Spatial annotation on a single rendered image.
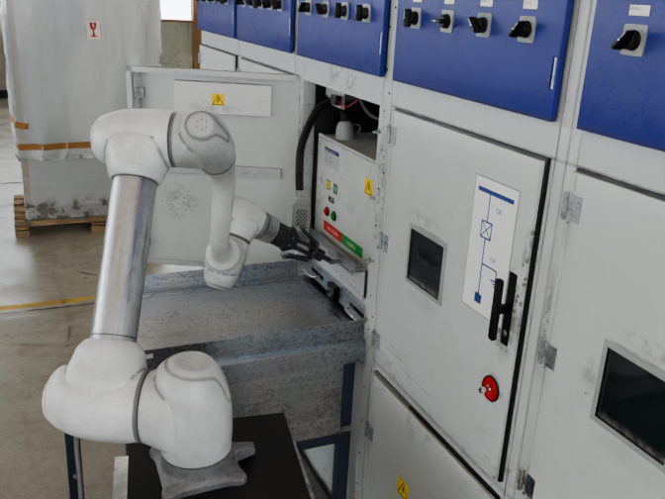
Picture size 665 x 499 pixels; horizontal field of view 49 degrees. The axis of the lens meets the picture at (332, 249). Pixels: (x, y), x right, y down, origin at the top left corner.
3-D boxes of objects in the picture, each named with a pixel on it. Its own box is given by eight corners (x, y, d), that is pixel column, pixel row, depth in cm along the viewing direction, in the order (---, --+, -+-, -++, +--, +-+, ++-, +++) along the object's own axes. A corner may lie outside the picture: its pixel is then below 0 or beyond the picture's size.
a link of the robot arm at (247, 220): (255, 210, 235) (241, 248, 232) (215, 189, 228) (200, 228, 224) (272, 207, 226) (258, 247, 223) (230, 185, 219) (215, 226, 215)
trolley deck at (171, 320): (142, 397, 199) (141, 378, 197) (111, 308, 253) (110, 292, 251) (364, 360, 226) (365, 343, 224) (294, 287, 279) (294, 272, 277)
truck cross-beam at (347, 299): (369, 332, 228) (371, 314, 226) (307, 271, 274) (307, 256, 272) (384, 330, 230) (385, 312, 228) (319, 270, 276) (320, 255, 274)
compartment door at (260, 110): (139, 256, 288) (131, 63, 263) (298, 267, 285) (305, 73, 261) (134, 262, 282) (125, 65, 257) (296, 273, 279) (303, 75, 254)
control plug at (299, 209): (291, 246, 259) (292, 198, 253) (286, 242, 263) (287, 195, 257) (311, 245, 262) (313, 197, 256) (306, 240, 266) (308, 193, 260)
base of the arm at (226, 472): (265, 479, 159) (265, 458, 157) (163, 504, 151) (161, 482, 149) (242, 432, 175) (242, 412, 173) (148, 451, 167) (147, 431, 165)
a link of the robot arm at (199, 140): (239, 132, 182) (186, 130, 183) (228, 97, 165) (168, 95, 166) (235, 181, 179) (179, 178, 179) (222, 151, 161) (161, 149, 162)
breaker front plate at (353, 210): (367, 315, 229) (378, 165, 213) (311, 262, 271) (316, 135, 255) (371, 314, 230) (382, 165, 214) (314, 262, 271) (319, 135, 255)
